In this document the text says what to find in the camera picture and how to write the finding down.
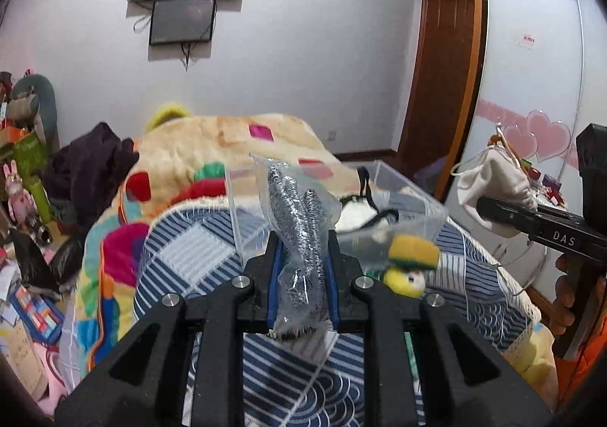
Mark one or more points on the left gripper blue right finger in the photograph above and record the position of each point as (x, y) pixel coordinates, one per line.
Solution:
(331, 284)

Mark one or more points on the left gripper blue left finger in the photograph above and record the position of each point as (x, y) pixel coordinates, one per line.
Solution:
(273, 290)

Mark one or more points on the plastic bag with silver scrunchie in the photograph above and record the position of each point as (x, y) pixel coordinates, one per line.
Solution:
(301, 212)

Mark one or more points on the white drawstring pouch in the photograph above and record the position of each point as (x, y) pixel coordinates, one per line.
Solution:
(496, 172)

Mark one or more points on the orange sleeve forearm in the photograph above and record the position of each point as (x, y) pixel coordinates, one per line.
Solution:
(572, 373)

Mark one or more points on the right hand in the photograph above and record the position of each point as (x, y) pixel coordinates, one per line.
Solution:
(562, 317)

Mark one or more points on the green knitted cloth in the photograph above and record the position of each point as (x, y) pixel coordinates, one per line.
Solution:
(378, 274)

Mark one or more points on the yellow round plush face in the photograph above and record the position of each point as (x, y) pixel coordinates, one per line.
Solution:
(411, 283)

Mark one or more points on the yellow sponge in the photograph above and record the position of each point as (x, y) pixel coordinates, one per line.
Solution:
(413, 253)

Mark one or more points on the clear plastic storage box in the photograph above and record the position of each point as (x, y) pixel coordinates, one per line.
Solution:
(419, 214)

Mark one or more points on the blue white geometric bedsheet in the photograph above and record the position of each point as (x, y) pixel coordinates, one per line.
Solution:
(367, 358)

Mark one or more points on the beige patterned fleece blanket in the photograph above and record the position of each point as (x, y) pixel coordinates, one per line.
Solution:
(174, 156)

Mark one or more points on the white heart wardrobe door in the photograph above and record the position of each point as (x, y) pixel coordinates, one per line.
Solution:
(544, 80)

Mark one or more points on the yellow pillow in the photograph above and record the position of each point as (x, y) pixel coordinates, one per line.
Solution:
(166, 113)

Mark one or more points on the dark purple garment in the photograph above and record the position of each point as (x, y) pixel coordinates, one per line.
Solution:
(81, 180)

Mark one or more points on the brown wooden door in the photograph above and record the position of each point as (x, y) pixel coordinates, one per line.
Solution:
(439, 82)

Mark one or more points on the green bottle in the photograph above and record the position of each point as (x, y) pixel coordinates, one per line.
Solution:
(35, 188)

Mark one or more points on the pink bunny toy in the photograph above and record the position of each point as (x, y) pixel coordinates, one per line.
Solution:
(20, 202)

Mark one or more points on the green box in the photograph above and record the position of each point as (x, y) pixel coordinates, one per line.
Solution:
(29, 154)

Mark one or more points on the grey neck pillow plush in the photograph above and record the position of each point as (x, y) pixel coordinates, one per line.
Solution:
(32, 105)

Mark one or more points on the small wall monitor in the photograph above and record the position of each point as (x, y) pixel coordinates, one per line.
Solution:
(182, 22)

